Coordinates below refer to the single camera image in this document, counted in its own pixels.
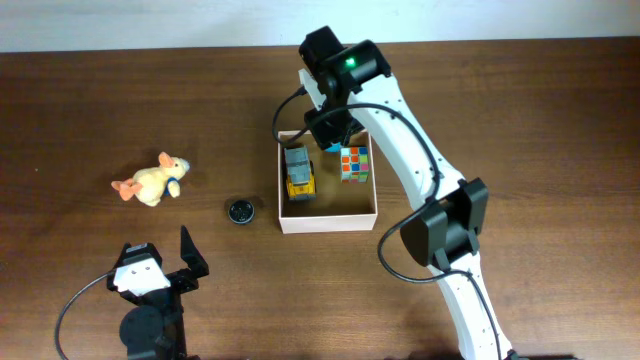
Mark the yellow plush bunny toy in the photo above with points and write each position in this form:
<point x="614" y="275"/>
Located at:
<point x="150" y="185"/>

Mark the colourful puzzle cube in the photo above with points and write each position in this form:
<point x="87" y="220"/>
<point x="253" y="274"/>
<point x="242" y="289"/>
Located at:
<point x="354" y="164"/>

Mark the yellow grey toy truck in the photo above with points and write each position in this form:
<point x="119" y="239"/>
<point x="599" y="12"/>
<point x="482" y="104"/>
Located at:
<point x="300" y="179"/>

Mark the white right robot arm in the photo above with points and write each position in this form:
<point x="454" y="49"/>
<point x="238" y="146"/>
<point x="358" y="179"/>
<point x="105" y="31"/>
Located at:
<point x="353" y="89"/>

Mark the blue white toy ball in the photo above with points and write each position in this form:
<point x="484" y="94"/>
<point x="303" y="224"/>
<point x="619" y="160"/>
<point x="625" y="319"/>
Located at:
<point x="333" y="148"/>

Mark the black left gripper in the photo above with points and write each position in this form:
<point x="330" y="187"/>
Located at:
<point x="189" y="279"/>

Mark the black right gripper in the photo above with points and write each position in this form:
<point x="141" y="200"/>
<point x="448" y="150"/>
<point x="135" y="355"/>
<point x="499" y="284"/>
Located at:
<point x="326" y="132"/>

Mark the small black round wheel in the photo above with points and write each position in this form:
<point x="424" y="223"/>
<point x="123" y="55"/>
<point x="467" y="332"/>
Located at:
<point x="241" y="212"/>

